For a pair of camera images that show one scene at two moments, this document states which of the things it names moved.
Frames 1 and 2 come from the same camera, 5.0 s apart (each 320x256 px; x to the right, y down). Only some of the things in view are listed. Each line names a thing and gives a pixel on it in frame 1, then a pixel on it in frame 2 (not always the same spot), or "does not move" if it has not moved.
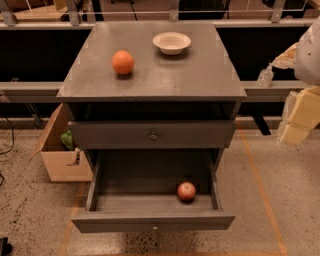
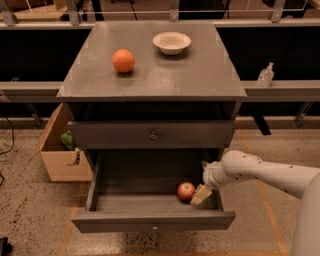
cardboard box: (62, 163) does not move
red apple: (186, 192) does not move
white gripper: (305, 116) -> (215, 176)
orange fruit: (122, 62) does not move
